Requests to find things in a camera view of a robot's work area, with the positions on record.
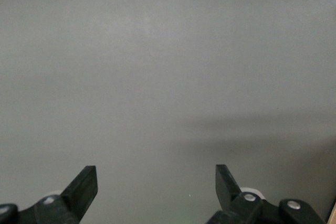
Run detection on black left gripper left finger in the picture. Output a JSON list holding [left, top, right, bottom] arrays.
[[0, 165, 99, 224]]

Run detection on wooden two-drawer cabinet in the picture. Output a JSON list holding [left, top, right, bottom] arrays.
[[326, 202, 336, 224]]

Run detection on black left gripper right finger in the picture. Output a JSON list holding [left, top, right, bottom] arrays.
[[206, 164, 328, 224]]

